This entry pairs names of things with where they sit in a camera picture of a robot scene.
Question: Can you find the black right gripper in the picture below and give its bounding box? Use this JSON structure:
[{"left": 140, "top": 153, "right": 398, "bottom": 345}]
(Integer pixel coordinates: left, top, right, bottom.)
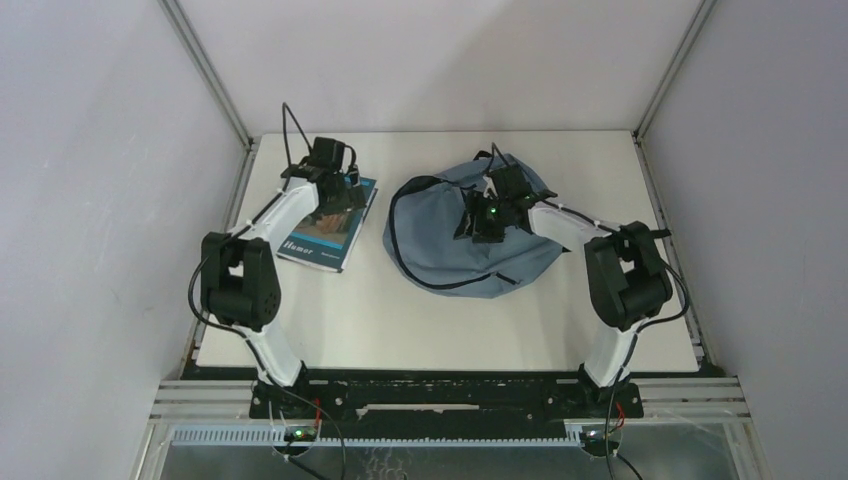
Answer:
[{"left": 455, "top": 188, "right": 512, "bottom": 242}]

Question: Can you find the teal hardcover book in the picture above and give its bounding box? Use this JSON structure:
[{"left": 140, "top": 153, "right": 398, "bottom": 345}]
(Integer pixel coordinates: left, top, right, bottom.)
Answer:
[{"left": 276, "top": 177, "right": 378, "bottom": 273}]

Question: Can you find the blue student backpack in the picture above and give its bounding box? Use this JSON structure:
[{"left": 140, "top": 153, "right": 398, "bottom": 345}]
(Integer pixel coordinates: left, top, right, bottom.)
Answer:
[{"left": 382, "top": 151, "right": 568, "bottom": 299}]

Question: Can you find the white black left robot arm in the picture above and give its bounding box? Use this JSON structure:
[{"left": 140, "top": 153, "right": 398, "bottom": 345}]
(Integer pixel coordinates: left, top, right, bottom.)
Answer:
[{"left": 187, "top": 137, "right": 366, "bottom": 417}]

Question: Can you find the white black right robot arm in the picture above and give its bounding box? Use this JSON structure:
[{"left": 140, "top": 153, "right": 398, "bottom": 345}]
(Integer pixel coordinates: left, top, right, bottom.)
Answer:
[{"left": 460, "top": 163, "right": 673, "bottom": 416}]

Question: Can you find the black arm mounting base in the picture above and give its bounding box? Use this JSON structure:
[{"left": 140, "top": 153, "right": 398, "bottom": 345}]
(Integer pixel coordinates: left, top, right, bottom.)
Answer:
[{"left": 248, "top": 369, "right": 644, "bottom": 439}]

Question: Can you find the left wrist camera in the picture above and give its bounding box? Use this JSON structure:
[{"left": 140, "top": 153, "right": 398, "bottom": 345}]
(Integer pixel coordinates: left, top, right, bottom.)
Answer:
[{"left": 309, "top": 136, "right": 347, "bottom": 171}]

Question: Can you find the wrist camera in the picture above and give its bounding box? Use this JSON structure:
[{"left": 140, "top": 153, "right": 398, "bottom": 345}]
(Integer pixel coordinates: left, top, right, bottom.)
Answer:
[
  {"left": 484, "top": 164, "right": 533, "bottom": 201},
  {"left": 309, "top": 136, "right": 347, "bottom": 171}
]

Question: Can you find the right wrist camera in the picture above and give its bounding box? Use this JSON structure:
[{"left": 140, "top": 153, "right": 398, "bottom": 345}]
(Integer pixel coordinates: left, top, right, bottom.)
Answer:
[{"left": 484, "top": 164, "right": 533, "bottom": 201}]

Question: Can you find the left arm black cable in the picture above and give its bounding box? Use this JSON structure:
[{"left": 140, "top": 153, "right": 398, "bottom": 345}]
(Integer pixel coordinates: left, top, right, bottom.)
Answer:
[{"left": 188, "top": 102, "right": 313, "bottom": 386}]

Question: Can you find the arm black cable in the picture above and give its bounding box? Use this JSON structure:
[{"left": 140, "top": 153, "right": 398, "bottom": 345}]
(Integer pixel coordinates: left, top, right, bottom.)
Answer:
[
  {"left": 490, "top": 142, "right": 692, "bottom": 439},
  {"left": 188, "top": 102, "right": 313, "bottom": 386}
]

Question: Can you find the left aluminium frame post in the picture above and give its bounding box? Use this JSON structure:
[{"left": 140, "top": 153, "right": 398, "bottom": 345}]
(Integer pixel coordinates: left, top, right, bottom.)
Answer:
[{"left": 158, "top": 0, "right": 254, "bottom": 150}]

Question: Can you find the aluminium frame post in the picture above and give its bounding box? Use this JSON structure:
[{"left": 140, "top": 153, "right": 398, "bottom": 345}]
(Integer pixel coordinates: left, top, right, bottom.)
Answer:
[
  {"left": 632, "top": 0, "right": 719, "bottom": 143},
  {"left": 158, "top": 0, "right": 254, "bottom": 150}
]

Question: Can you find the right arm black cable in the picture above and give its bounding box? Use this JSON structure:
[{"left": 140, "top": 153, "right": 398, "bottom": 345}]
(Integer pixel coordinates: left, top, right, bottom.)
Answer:
[{"left": 490, "top": 142, "right": 692, "bottom": 439}]

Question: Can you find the right aluminium frame post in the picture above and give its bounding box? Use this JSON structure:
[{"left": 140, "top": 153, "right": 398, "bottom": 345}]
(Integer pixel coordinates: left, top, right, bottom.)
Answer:
[{"left": 632, "top": 0, "right": 719, "bottom": 143}]

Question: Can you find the white slotted cable duct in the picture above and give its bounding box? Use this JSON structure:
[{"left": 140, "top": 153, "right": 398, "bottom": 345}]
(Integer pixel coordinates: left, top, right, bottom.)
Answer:
[{"left": 171, "top": 425, "right": 584, "bottom": 448}]

